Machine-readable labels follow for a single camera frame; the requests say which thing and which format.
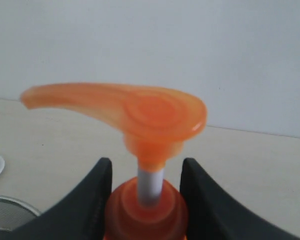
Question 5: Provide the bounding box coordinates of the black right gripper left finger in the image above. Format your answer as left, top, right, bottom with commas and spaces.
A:
4, 157, 113, 240

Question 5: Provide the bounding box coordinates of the orange dish soap pump bottle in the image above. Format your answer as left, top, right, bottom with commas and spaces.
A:
20, 82, 207, 240

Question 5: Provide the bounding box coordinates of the steel mesh strainer basket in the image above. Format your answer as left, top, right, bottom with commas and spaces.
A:
0, 195, 41, 233

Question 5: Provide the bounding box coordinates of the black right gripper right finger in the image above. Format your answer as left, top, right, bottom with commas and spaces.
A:
180, 157, 298, 240

